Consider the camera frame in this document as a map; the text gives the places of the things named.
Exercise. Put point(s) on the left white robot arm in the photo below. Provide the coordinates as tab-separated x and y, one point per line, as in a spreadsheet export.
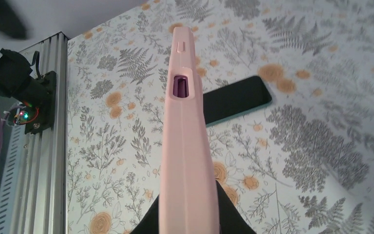
22	80

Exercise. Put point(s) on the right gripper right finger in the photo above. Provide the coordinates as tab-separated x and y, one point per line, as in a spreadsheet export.
231	221

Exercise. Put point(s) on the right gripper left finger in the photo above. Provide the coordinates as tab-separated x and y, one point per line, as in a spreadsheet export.
149	224

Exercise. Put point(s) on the aluminium mounting rail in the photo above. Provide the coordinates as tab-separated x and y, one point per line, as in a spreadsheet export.
33	193

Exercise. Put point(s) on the floral patterned mat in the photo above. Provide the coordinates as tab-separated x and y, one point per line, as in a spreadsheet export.
302	165

